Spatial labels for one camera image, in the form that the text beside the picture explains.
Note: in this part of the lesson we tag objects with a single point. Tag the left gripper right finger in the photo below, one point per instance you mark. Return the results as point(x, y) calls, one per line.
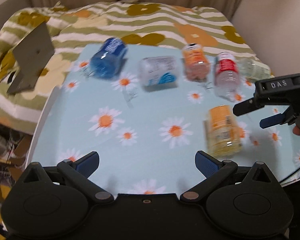
point(217, 173)

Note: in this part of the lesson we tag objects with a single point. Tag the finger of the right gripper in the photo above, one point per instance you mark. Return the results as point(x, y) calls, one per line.
point(277, 119)
point(247, 106)

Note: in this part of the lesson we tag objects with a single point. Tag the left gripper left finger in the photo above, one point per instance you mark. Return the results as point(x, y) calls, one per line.
point(77, 173)

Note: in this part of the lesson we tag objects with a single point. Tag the yellow vitamin drink bottle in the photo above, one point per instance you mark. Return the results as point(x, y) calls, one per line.
point(222, 132)

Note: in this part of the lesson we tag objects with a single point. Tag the red label water bottle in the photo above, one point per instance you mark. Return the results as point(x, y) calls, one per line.
point(226, 74)

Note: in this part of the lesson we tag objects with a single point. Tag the clear green label bottle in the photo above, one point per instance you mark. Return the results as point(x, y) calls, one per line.
point(254, 70)

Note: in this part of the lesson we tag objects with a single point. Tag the orange juice bottle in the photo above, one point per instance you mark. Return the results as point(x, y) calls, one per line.
point(197, 67)

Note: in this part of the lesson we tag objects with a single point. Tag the light blue daisy tablecloth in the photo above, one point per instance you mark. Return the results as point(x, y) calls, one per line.
point(146, 137)

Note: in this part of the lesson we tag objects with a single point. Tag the white blue label bottle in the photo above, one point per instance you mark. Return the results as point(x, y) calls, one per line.
point(158, 72)

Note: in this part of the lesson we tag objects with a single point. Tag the blue sports drink bottle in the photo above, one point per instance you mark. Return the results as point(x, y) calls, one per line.
point(107, 62)

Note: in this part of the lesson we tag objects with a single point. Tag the grey open laptop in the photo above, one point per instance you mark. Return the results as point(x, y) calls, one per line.
point(32, 54)

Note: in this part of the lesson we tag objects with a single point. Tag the striped floral quilt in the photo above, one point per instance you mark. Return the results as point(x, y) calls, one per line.
point(151, 24)

